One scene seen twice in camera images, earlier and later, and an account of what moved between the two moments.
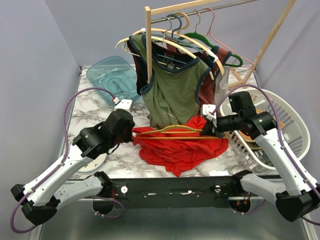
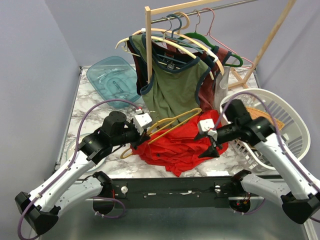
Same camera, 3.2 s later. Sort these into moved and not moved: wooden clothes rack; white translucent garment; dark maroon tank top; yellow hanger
Moved: yellow hanger
Not moved: white translucent garment; wooden clothes rack; dark maroon tank top
